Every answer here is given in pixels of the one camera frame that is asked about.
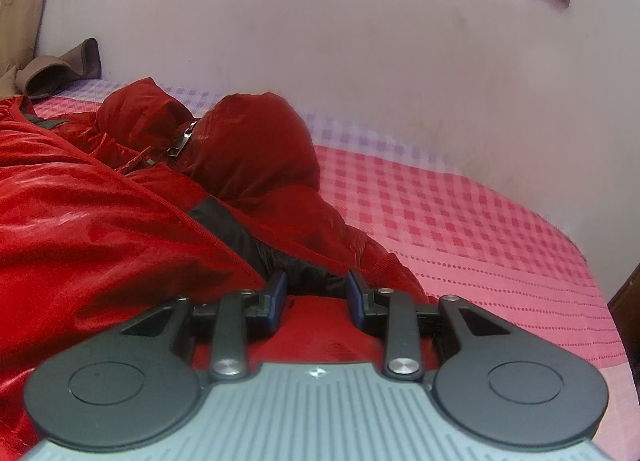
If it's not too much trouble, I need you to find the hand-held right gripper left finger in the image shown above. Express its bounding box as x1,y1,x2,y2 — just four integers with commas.
120,269,290,383

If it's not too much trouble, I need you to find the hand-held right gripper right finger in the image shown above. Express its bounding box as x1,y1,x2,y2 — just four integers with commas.
346,268,507,383

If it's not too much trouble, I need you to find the red hooded puffer jacket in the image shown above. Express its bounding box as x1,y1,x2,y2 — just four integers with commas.
0,77,437,448

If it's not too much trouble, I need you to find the pink checkered bedsheet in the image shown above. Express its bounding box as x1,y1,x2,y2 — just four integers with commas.
29,78,632,461

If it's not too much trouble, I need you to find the dark wooden furniture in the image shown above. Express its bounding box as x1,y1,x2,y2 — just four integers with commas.
607,261,640,324

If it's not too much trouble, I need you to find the brown cloth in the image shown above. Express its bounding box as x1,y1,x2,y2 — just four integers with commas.
15,37,103,97

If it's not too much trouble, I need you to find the tan curtain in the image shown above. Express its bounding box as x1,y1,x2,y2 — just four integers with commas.
0,0,57,98

